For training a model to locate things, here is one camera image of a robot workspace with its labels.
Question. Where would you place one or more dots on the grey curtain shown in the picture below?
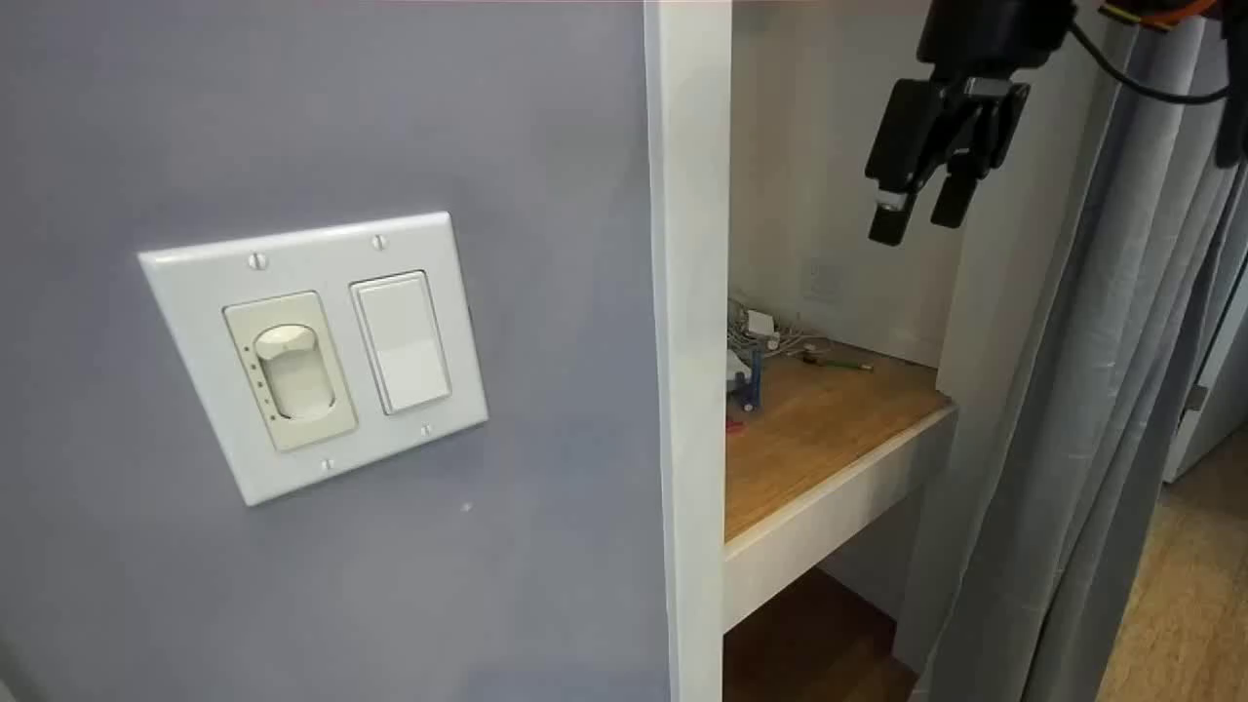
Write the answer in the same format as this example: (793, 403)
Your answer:
(1055, 524)

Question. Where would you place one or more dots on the wooden shelf board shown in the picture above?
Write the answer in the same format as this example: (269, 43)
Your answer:
(824, 456)

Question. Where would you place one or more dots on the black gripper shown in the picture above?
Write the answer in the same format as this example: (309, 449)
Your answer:
(925, 124)

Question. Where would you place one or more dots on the white door frame trim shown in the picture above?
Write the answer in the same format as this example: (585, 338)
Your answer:
(686, 51)

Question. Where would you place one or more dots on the white double wall switch plate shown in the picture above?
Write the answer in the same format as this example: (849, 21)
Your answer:
(323, 351)

